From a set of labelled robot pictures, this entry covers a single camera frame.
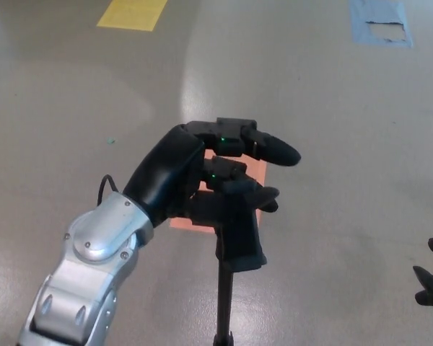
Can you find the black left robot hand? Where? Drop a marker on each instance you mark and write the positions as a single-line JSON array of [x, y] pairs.
[[162, 173]]

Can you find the black tripod phone stand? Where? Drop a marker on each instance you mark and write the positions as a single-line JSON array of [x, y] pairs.
[[243, 241]]

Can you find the orange floor marker sheet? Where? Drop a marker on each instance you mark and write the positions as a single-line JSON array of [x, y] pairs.
[[258, 173]]

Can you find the yellow floor marker sheet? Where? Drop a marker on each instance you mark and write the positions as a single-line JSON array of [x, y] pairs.
[[131, 14]]

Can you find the torn blue floor marker sheet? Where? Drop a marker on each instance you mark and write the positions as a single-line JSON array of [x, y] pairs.
[[361, 30]]

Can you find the small green scrap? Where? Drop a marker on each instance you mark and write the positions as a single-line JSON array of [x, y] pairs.
[[110, 140]]

